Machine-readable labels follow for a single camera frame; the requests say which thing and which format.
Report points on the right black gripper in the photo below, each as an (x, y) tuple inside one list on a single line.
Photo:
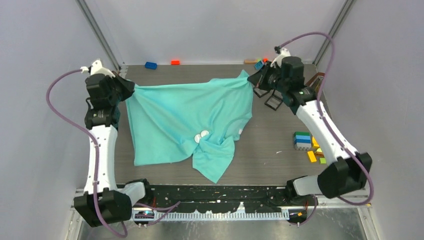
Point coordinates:
[(257, 79)]

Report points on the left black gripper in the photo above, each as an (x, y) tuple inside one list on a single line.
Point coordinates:
[(128, 86)]

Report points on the teal t-shirt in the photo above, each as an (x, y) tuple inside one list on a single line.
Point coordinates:
[(164, 119)]

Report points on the silver round brooch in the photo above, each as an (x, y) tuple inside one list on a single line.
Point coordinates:
[(204, 133)]

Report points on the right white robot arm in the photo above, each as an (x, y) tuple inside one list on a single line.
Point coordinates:
[(347, 169)]

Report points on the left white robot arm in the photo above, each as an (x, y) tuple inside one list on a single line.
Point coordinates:
[(102, 201)]

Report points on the black case with gold brooch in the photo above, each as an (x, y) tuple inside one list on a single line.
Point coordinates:
[(260, 93)]

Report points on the black brooch display case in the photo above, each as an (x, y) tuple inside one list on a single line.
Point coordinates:
[(274, 101)]

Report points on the teal toy block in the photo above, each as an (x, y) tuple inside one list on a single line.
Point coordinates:
[(258, 65)]

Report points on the wooden toy block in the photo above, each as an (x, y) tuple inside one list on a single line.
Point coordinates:
[(250, 61)]

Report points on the blue toy brick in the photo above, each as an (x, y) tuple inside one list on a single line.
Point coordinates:
[(150, 65)]

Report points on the small orange toy brick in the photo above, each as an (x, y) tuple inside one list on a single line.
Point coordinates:
[(175, 62)]

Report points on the brown wooden metronome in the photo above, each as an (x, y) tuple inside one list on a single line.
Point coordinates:
[(315, 80)]

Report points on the stacked green blue grey bricks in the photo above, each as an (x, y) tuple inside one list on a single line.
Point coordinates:
[(302, 140)]

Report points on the yellow arch toy block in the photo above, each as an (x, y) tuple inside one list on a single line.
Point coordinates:
[(314, 143)]

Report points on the yellow toy brick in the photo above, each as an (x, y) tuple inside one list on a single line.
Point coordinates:
[(311, 156)]

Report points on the colourful stacked toy blocks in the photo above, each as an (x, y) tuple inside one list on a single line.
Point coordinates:
[(320, 156)]

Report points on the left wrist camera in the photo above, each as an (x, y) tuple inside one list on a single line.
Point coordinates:
[(97, 68)]

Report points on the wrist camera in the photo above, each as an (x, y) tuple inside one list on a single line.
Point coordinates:
[(97, 68), (282, 53)]

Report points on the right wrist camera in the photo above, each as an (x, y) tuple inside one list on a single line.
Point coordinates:
[(282, 53)]

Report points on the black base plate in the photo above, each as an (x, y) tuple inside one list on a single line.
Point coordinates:
[(220, 199)]

